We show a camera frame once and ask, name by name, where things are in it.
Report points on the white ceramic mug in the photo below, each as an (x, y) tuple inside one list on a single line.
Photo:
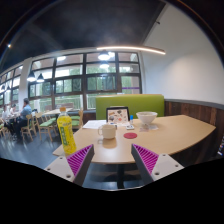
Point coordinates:
[(108, 131)]

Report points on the white paper sheet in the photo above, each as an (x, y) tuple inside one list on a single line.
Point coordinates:
[(94, 124)]

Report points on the small blue-capped bottle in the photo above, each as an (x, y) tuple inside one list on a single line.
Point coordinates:
[(131, 120)]

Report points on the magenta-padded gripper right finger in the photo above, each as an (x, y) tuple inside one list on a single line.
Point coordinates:
[(165, 166)]

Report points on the person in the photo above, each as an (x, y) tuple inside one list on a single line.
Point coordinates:
[(24, 113), (13, 109), (5, 111)]

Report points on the yellow drink bottle orange cap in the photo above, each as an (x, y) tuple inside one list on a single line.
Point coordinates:
[(66, 133)]

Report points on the black-framed picture stand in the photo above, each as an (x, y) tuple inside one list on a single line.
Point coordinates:
[(118, 116)]

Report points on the green upholstered bench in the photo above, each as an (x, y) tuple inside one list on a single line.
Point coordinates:
[(140, 104)]

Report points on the light wooden dining table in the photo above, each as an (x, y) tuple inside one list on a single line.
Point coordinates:
[(53, 112)]

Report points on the dark pendant ceiling lamps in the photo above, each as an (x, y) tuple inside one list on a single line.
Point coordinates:
[(103, 55)]

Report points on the wooden chairs with green seats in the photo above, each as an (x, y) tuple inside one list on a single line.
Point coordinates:
[(46, 124)]

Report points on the dark-framed window wall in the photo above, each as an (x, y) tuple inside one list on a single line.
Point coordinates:
[(100, 83)]

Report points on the long linear ceiling light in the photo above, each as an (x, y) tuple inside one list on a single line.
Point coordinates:
[(133, 48)]

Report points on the white paper napkin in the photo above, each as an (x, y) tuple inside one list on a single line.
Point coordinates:
[(153, 127)]

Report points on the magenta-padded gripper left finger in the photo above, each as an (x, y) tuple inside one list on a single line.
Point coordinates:
[(59, 168)]

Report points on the white bowl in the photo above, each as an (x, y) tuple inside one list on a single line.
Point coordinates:
[(146, 117)]

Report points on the flat round red coaster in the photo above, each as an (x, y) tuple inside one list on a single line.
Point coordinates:
[(130, 135)]

